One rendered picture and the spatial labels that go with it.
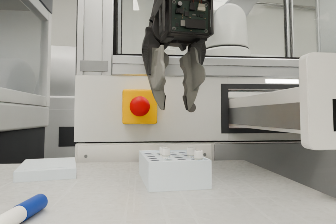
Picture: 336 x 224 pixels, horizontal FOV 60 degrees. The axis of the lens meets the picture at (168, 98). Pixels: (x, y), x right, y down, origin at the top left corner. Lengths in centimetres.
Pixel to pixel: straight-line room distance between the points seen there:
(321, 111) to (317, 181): 43
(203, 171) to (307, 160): 40
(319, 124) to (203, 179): 15
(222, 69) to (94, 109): 30
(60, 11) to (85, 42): 335
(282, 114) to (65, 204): 31
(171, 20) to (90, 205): 24
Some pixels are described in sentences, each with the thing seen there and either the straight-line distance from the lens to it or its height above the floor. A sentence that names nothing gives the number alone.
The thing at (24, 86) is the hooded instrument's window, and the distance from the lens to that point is 139.
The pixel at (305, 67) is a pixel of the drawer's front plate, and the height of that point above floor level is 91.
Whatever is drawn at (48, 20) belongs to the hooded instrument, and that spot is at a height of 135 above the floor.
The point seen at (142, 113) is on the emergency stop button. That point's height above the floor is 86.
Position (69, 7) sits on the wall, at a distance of 403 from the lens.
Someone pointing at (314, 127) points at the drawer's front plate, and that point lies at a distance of 36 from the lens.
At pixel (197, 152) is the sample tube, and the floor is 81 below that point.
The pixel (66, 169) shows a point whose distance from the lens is 48.
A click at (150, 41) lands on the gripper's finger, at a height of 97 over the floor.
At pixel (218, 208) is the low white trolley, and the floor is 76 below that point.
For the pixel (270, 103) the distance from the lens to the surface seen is 49.
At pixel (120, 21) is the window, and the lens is 70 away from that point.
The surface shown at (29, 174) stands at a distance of 48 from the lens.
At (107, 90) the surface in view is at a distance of 65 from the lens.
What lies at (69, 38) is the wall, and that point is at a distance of 391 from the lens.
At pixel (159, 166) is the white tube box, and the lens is 38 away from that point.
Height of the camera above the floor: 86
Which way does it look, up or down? 4 degrees up
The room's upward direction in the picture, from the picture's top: straight up
